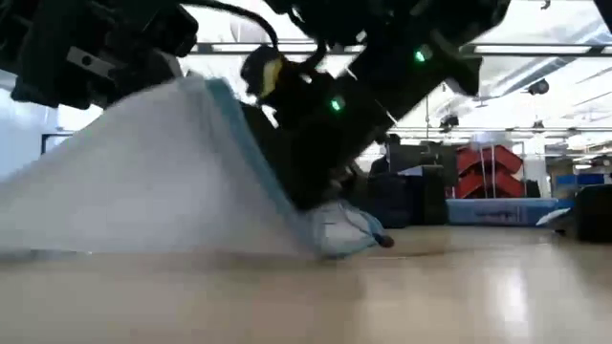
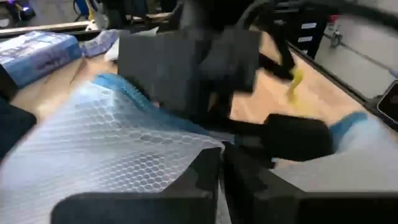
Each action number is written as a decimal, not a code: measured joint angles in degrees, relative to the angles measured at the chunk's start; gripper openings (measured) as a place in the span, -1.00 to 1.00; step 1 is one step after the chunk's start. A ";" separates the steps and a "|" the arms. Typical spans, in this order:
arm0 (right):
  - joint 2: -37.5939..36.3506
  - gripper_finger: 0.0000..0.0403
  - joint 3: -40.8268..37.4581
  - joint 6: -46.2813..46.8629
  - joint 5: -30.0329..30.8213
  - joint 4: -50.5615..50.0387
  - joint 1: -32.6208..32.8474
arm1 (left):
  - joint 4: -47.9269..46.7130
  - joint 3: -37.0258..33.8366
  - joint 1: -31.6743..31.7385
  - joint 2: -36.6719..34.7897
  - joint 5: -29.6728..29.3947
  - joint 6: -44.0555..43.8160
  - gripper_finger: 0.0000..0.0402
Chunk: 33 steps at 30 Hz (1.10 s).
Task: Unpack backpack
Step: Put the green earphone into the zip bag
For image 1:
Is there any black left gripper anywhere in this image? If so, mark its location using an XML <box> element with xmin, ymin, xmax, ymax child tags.
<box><xmin>9</xmin><ymin>0</ymin><xmax>200</xmax><ymax>112</ymax></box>

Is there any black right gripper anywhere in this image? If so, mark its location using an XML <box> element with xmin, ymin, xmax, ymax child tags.
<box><xmin>251</xmin><ymin>75</ymin><xmax>399</xmax><ymax>212</ymax></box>

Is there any dark navy backpack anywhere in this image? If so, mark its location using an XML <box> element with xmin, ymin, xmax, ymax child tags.
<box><xmin>356</xmin><ymin>171</ymin><xmax>425</xmax><ymax>229</ymax></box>

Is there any white mesh bag blue trim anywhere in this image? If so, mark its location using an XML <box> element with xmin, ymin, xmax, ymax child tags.
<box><xmin>0</xmin><ymin>75</ymin><xmax>396</xmax><ymax>262</ymax></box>

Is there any person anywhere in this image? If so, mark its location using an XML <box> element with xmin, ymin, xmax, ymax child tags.
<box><xmin>368</xmin><ymin>133</ymin><xmax>405</xmax><ymax>176</ymax></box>

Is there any yellow tag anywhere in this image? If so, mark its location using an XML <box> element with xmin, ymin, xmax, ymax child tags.
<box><xmin>260</xmin><ymin>57</ymin><xmax>284</xmax><ymax>99</ymax></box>

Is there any black upright block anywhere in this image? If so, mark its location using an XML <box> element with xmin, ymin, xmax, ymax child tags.
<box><xmin>420</xmin><ymin>164</ymin><xmax>449</xmax><ymax>226</ymax></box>

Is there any black ceiling spotlight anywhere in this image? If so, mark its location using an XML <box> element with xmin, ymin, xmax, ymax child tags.
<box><xmin>439</xmin><ymin>113</ymin><xmax>461</xmax><ymax>133</ymax></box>
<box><xmin>527</xmin><ymin>77</ymin><xmax>551</xmax><ymax>97</ymax></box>

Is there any red storage bin rack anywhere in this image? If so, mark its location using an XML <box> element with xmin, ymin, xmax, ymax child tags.
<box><xmin>453</xmin><ymin>144</ymin><xmax>526</xmax><ymax>200</ymax></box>

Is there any blue storage bin shelf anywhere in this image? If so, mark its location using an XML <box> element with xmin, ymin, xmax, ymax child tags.
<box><xmin>547</xmin><ymin>155</ymin><xmax>612</xmax><ymax>188</ymax></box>

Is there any black pouch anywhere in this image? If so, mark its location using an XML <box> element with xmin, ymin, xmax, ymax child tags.
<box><xmin>554</xmin><ymin>183</ymin><xmax>612</xmax><ymax>244</ymax></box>

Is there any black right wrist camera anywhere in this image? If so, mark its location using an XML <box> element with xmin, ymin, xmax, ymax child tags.
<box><xmin>240</xmin><ymin>45</ymin><xmax>285</xmax><ymax>104</ymax></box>

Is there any black thin frame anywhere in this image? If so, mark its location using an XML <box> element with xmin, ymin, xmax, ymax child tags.
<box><xmin>40</xmin><ymin>132</ymin><xmax>76</xmax><ymax>156</ymax></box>

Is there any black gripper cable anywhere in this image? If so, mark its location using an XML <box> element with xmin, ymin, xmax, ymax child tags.
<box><xmin>181</xmin><ymin>0</ymin><xmax>281</xmax><ymax>49</ymax></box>

